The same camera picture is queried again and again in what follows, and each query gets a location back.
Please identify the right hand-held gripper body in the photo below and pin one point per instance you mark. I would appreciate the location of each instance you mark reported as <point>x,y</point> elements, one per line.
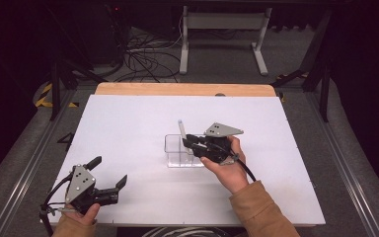
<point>220,130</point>

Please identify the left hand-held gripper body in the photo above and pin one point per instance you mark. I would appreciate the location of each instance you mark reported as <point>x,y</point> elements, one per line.
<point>80,187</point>

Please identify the clear plastic divided organizer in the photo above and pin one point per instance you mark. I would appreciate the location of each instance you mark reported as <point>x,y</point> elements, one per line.
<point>174,154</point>

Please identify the white pen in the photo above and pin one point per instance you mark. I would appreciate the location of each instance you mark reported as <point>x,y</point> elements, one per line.
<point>181,128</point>

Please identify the person's left hand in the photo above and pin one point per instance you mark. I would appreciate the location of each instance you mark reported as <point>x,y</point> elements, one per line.
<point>85,215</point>

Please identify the person's right hand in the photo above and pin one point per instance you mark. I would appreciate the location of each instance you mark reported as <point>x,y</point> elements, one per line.
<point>232,174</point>

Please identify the wooden table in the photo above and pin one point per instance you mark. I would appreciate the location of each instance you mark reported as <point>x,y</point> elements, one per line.
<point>177,89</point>

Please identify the white board sheet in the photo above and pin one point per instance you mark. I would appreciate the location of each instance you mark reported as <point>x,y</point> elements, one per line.
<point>138,131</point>

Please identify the yellow black hazard tape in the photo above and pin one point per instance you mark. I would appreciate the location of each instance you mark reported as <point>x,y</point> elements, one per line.
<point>44,98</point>

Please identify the black metal stand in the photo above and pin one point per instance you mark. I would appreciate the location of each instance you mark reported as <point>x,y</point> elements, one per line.
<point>322,72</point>
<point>56,89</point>

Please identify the black triangular bracket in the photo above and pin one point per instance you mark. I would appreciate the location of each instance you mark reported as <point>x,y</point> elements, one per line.
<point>67,140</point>

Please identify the aluminium floor rail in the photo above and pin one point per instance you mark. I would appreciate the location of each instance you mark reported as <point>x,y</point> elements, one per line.
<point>348,171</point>
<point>29,171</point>

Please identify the white metal table frame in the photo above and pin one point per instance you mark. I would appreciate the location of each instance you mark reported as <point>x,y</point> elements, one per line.
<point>225,21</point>

